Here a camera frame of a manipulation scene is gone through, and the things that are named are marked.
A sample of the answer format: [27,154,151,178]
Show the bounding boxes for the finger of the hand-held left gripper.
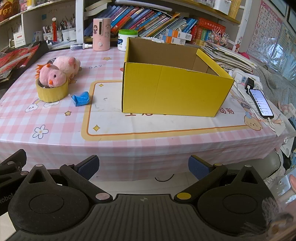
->
[0,149,29,186]

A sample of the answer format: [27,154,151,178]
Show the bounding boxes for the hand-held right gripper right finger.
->
[173,155,267,205]

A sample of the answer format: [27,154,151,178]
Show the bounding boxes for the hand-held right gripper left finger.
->
[22,155,114,203]

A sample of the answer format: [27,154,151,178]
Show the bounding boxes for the blue packet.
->
[71,91,90,107]

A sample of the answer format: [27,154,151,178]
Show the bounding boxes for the yellow tape roll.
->
[36,77,69,102]

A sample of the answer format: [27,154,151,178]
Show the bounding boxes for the yellow cardboard box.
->
[122,37,235,118]

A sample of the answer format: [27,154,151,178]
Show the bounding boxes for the pink chick plush toy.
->
[36,64,68,88]

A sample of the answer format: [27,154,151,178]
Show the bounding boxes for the pink pig plush toy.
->
[52,56,82,78]

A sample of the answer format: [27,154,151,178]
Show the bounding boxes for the black smartphone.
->
[248,89,275,118]

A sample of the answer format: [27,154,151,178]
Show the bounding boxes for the pink stool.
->
[283,174,296,209]

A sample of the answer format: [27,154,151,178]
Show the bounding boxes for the black charger plug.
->
[245,77,256,90]

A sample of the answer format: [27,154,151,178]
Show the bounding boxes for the bundle of red packets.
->
[0,44,40,77]

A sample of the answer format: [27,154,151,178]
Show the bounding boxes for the white power strip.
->
[231,68,263,90]

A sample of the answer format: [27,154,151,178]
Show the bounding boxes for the stack of paper booklets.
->
[200,42,257,75]

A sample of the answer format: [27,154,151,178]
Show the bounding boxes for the grey blanket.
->
[252,62,296,112]

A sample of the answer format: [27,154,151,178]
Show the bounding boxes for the red packets on black tray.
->
[0,40,50,91]

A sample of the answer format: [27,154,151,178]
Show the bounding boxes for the white card with red label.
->
[13,32,26,48]

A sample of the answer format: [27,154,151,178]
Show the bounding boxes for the white jar with green lid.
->
[117,29,139,52]

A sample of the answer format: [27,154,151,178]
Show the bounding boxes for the orange blue medicine box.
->
[159,35,186,45]
[165,29,193,40]

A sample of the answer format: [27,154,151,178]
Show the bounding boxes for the pink cylindrical humidifier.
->
[93,18,111,52]

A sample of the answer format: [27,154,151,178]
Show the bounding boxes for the colourful ornate headdress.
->
[209,27,229,48]

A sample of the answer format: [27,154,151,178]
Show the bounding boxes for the red boxed book set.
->
[190,17,226,45]

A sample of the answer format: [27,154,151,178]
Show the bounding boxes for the white bookshelf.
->
[0,0,252,50]

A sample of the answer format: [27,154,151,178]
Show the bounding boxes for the red fortune god bag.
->
[0,0,20,22]

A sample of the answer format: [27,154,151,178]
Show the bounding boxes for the row of colourful books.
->
[84,5,198,37]

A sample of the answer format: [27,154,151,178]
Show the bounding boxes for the thick beige book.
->
[84,1,112,12]

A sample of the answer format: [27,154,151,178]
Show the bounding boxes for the yellow woven basket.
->
[228,0,243,19]

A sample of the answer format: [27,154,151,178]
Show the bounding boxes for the pale wall poster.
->
[273,22,296,77]

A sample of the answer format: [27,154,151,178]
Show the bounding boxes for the alphabet wall poster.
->
[246,0,284,59]

